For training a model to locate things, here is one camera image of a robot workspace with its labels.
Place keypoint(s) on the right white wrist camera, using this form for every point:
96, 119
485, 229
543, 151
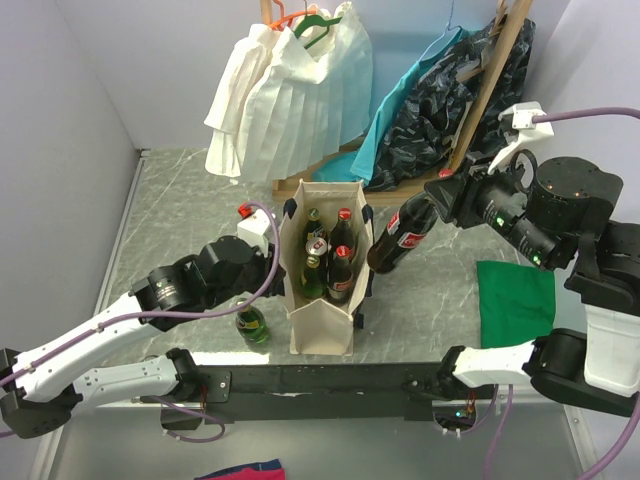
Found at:
521, 131

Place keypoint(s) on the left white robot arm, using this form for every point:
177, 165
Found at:
41, 389

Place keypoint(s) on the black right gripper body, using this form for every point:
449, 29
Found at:
500, 198

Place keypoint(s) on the orange hanger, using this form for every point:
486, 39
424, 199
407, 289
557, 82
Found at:
284, 19

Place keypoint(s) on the wooden clothes rack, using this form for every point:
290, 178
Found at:
283, 189

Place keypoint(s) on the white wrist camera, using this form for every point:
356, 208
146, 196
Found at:
254, 227
521, 131

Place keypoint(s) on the dark patterned garment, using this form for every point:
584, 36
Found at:
422, 133

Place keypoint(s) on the green cloth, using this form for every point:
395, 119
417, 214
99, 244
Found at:
516, 303

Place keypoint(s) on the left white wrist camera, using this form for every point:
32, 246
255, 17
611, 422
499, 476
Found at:
254, 227

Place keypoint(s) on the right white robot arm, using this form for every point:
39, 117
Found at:
561, 220

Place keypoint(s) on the pink and blue cloth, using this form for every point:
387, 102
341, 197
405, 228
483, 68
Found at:
269, 470

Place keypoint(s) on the cola glass bottle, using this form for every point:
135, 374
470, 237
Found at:
343, 233

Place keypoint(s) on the cream canvas tote bag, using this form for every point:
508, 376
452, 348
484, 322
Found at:
319, 327

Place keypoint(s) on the black base beam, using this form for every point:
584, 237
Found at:
330, 391

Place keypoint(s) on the green bottle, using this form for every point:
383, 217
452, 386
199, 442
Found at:
251, 325
312, 279
314, 227

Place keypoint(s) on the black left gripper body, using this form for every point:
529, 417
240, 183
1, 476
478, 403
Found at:
252, 280

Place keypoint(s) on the silver beverage can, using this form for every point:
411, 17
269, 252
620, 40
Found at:
318, 247

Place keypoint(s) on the teal shirt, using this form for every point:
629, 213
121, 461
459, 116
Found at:
358, 165

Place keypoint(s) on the blue wire hanger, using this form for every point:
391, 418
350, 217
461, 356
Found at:
448, 28

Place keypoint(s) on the white pleated garment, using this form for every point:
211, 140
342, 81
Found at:
287, 100

